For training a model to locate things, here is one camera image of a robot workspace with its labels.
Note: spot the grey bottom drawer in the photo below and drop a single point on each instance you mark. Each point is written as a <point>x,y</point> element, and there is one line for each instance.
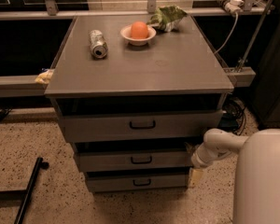
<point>137,182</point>

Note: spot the green chip bag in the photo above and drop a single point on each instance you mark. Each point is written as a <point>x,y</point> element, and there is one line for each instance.
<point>167,18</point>

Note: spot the small white bowl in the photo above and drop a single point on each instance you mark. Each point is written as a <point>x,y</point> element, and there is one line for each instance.
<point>126,34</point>

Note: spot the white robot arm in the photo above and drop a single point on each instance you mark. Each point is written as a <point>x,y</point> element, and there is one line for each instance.
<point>256,197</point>

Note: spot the white power strip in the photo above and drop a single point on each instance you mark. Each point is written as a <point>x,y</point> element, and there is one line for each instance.
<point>231,6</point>

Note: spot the grey top drawer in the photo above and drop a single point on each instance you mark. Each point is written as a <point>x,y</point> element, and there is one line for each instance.
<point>79,129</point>

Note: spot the orange fruit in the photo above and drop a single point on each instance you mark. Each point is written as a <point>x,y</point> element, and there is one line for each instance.
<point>139,30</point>

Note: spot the black metal bar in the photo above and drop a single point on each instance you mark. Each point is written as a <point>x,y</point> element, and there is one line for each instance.
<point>39,164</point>

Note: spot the grey drawer cabinet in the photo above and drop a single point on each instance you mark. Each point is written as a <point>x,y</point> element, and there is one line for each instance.
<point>174,72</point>

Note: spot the grey drawer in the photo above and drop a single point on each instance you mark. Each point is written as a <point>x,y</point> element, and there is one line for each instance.
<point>137,182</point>
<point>79,129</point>
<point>132,160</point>

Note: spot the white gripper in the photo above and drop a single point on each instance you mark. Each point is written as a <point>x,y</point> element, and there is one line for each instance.
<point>198,159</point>

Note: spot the yellow sponge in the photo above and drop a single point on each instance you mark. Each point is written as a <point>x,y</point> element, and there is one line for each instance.
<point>44,77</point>

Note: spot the silver soda can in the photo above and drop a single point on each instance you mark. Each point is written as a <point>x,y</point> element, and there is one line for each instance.
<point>99,47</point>

